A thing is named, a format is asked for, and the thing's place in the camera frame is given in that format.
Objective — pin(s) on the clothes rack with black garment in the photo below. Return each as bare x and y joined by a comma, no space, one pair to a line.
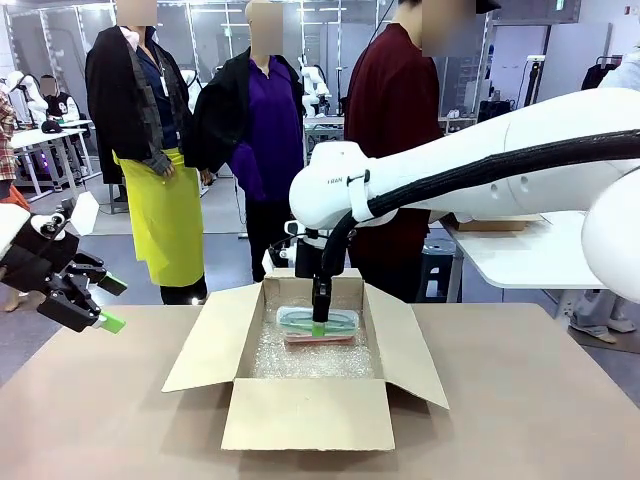
597,77

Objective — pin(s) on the seated person black white jacket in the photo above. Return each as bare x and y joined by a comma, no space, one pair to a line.
65,107

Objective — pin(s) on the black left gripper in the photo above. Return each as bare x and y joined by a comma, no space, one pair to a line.
30,265

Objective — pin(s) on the clear bubble wrap sheet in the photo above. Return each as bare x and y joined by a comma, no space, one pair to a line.
310,360

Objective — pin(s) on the small open cardboard box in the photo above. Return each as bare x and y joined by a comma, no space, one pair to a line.
500,225

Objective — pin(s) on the grey robot pedestal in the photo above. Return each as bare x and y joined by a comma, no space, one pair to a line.
320,130

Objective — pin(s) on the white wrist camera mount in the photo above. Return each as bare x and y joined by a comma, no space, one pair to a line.
85,215
292,227

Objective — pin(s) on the clear glasses set case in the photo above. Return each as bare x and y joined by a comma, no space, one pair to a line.
295,320

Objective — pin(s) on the person in maroon shirt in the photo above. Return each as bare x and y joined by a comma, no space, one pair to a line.
395,100

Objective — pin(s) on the white side table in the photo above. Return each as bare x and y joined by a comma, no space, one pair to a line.
525,260

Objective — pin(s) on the large open cardboard box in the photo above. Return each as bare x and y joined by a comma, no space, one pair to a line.
305,415

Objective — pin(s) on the white office desk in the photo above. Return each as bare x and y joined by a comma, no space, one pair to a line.
40,137

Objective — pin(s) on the grey plastic stool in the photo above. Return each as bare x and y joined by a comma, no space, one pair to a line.
440,270

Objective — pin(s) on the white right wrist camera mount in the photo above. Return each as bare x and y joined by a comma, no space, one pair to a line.
292,227

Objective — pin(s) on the black bag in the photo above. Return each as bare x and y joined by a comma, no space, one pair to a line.
492,110

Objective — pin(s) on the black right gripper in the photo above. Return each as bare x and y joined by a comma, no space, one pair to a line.
305,260

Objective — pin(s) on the black light stand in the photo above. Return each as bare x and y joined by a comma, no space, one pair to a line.
532,85

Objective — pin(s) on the black cap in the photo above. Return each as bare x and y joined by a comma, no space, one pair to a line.
51,127

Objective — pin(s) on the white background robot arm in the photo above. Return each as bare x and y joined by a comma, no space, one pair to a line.
312,80
30,100

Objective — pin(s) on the figure plaid shirt orange skirt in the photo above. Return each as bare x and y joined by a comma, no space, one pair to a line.
7,150

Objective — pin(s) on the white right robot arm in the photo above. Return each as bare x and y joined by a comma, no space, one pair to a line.
450,165

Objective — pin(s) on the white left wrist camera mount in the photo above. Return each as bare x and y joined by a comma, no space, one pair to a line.
85,215

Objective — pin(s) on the white shoe rack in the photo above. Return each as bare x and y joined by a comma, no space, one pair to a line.
460,122

